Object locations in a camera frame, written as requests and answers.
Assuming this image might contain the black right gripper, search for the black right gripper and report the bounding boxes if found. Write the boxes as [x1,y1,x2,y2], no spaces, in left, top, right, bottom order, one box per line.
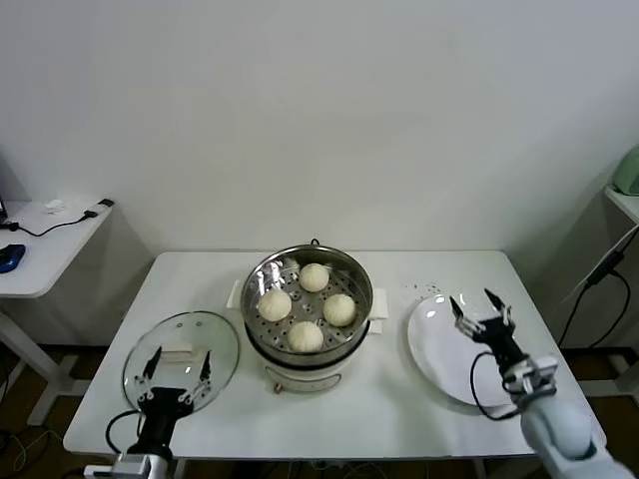
[448,286,531,371]

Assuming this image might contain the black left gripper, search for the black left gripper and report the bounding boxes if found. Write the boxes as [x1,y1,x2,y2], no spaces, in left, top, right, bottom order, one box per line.
[130,346,214,456]

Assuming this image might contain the round glass pot lid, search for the round glass pot lid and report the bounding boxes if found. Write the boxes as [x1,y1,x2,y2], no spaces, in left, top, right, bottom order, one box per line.
[122,309,242,416]

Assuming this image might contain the white steamed baozi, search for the white steamed baozi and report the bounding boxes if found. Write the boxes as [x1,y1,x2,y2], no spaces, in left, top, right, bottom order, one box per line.
[321,292,357,327]
[257,288,294,323]
[299,262,331,293]
[287,320,325,354]

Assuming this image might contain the stainless steel steamer basket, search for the stainless steel steamer basket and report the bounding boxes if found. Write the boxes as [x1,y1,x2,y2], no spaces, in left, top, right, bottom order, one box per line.
[227,243,390,368]

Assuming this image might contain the large white plate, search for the large white plate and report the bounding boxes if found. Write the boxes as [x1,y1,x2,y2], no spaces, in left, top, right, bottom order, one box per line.
[406,292,533,408]

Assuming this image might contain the cream electric cooking pot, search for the cream electric cooking pot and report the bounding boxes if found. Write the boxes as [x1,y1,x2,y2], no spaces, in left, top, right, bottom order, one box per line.
[244,298,386,396]

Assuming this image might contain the white side table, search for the white side table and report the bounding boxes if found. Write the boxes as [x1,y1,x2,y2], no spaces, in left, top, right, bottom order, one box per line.
[0,199,115,426]

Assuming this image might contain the white desk with appliance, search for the white desk with appliance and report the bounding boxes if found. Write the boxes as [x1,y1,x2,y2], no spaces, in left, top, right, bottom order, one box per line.
[602,184,639,226]

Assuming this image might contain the blue computer mouse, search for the blue computer mouse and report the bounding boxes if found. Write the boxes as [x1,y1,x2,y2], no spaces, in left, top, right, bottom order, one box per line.
[0,242,27,274]

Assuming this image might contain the pale green appliance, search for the pale green appliance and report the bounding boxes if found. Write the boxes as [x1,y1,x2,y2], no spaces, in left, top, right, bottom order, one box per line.
[611,144,639,197]

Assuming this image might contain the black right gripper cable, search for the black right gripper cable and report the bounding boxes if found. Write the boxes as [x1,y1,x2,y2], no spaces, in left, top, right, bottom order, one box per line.
[469,348,523,422]

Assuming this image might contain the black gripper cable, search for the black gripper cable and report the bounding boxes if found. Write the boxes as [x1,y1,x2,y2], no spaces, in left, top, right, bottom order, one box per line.
[469,348,523,422]
[106,409,147,446]

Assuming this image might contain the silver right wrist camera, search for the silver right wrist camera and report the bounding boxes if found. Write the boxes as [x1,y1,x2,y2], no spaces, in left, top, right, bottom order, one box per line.
[501,354,559,398]

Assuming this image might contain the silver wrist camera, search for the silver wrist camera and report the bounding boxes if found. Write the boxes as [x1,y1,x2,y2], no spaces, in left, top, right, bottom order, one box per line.
[112,452,154,479]
[501,354,559,398]

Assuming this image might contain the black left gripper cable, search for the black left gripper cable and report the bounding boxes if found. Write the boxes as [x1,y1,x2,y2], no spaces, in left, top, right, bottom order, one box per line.
[106,409,147,446]

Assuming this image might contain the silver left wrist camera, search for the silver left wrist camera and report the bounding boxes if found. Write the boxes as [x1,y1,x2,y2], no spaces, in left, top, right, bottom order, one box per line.
[112,452,154,479]

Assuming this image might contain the thin white cord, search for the thin white cord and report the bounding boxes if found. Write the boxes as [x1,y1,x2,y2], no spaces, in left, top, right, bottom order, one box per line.
[561,229,639,305]

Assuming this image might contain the black cable with inline plug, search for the black cable with inline plug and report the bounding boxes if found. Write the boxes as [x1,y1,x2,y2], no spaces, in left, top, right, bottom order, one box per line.
[557,251,631,350]

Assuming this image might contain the white floor cable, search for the white floor cable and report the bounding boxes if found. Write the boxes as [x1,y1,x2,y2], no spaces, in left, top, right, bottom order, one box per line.
[0,427,52,473]

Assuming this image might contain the black cable with usb plug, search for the black cable with usb plug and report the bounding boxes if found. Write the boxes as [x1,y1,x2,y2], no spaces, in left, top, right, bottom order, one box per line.
[0,198,116,239]

